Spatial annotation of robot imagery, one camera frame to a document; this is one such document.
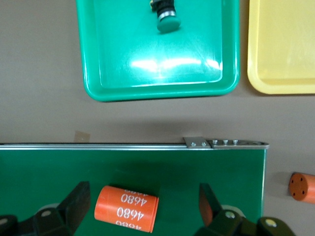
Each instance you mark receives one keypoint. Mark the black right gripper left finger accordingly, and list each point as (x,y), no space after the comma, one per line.
(61,218)

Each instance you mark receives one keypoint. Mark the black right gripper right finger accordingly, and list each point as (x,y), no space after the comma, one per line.
(233,226)

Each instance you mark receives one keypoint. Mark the orange cylinder marked 4680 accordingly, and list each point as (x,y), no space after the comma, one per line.
(125,209)
(301,188)

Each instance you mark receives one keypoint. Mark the green push button switch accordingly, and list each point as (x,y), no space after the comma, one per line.
(167,17)

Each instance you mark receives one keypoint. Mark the brown tape piece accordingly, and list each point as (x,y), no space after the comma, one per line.
(82,136)

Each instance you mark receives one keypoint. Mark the green conveyor belt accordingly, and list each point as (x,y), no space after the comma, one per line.
(172,167)

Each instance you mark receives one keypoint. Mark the green plastic tray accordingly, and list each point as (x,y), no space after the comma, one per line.
(147,73)

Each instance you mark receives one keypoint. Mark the yellow plastic tray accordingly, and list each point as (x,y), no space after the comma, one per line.
(283,49)

